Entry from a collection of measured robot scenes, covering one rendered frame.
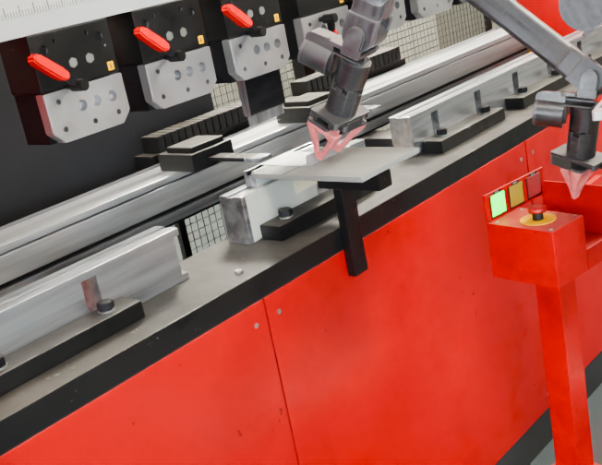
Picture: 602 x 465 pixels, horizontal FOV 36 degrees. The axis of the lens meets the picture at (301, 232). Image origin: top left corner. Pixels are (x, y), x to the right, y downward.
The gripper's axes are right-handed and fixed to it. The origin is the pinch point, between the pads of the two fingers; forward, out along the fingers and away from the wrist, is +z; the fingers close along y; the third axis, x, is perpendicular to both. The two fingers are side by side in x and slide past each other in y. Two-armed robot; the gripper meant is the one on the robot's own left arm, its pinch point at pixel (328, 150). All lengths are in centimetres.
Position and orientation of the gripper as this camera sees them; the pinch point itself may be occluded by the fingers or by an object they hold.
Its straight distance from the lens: 172.8
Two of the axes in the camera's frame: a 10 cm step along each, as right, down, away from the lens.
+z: -2.3, 7.7, 5.9
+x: 7.4, 5.3, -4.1
